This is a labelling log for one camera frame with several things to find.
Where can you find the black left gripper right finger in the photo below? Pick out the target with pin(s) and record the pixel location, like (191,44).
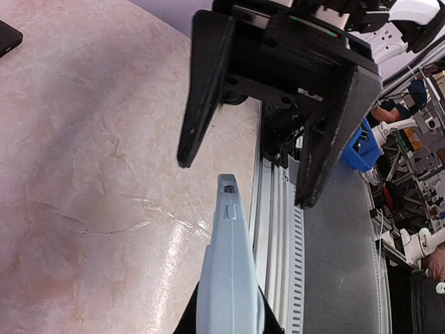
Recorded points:
(271,325)

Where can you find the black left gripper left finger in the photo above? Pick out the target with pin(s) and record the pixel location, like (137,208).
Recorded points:
(187,323)

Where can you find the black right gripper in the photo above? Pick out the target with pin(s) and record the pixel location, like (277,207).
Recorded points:
(282,55)

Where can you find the light blue phone case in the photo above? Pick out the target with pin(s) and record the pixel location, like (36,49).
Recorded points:
(228,297)

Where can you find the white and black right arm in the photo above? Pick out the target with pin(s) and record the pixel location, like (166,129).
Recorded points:
(414,24)

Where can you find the blue plastic bin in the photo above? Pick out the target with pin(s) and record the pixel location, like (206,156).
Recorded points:
(363,151)

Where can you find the front aluminium rail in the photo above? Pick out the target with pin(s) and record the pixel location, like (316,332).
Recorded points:
(320,269)

